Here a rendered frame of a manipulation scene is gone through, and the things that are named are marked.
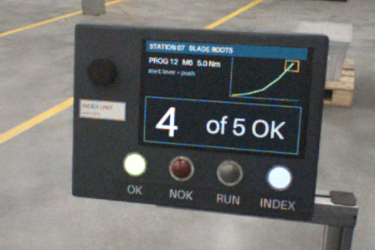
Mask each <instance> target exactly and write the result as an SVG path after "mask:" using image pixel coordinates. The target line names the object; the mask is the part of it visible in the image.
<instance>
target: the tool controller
mask: <svg viewBox="0 0 375 250"><path fill-rule="evenodd" d="M328 50H329V37H328V35H325V34H324V33H298V32H273V31H260V30H235V29H223V28H186V27H160V26H148V25H123V24H110V23H77V24H75V28H74V114H73V146H72V196H75V197H85V198H91V199H101V200H107V201H119V202H134V203H139V204H150V205H155V206H166V207H181V208H187V209H198V210H204V211H215V212H230V213H235V214H244V215H251V216H257V217H273V218H284V219H289V220H300V221H306V222H308V221H310V220H311V219H312V218H313V215H314V208H315V195H316V177H317V171H318V157H319V151H320V138H321V120H322V113H323V100H324V94H325V87H326V69H327V56H328ZM144 95H155V96H164V97H181V98H189V99H192V118H191V130H190V146H186V145H167V144H153V143H146V142H142V132H143V117H144ZM133 151H138V152H140V153H142V154H143V155H144V156H145V157H146V159H147V161H148V168H147V170H146V172H145V173H144V174H142V175H141V176H130V175H129V174H127V173H126V172H125V169H124V168H123V160H124V158H125V156H126V155H127V154H128V153H131V152H133ZM176 156H187V157H188V158H190V159H191V160H192V161H193V164H194V165H195V172H194V173H193V176H192V177H190V179H188V180H186V181H178V180H176V179H174V177H172V175H171V173H170V171H169V166H170V163H171V161H172V159H173V158H175V157H176ZM226 160H234V161H237V162H238V163H239V164H240V165H241V167H242V168H243V178H242V179H241V181H240V182H239V183H237V184H236V185H233V186H227V185H224V184H223V183H222V182H221V181H220V180H219V179H218V175H217V170H218V166H219V164H220V163H221V162H222V161H226ZM277 164H281V165H284V166H287V167H289V168H290V170H291V171H292V174H293V176H294V179H293V181H292V184H291V185H290V186H289V187H288V188H286V189H285V190H282V191H278V190H274V189H273V188H271V187H270V186H269V184H268V183H267V180H266V174H267V170H269V169H270V168H271V167H272V166H274V165H277Z"/></svg>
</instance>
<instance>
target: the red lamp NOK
mask: <svg viewBox="0 0 375 250"><path fill-rule="evenodd" d="M169 171H170V173H171V175H172V177H174V179H176V180H178V181H186V180H188V179H190V177H192V176H193V173H194V172H195V165H194V164H193V161H192V160H191V159H190V158H188V157H187V156H176V157H175V158H173V159H172V161H171V163H170V166H169Z"/></svg>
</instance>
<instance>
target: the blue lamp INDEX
mask: <svg viewBox="0 0 375 250"><path fill-rule="evenodd" d="M293 179H294V176H293V174H292V171H291V170H290V168H289V167H287V166H284V165H281V164H277V165H274V166H272V167H271V168H270V169H269V170H267V174H266V180H267V183H268V184H269V186H270V187H271V188H273V189H274V190H278V191H282V190H285V189H286V188H288V187H289V186H290V185H291V184H292V181H293Z"/></svg>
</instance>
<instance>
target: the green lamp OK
mask: <svg viewBox="0 0 375 250"><path fill-rule="evenodd" d="M123 168H124V169H125V172H126V173H127V174H129V175H130V176H141V175H142V174H144V173H145V172H146V170H147V168H148V161H147V159H146V157H145V156H144V155H143V154H142V153H140V152H138V151H133V152H131V153H128V154H127V155H126V156H125V158H124V160H123Z"/></svg>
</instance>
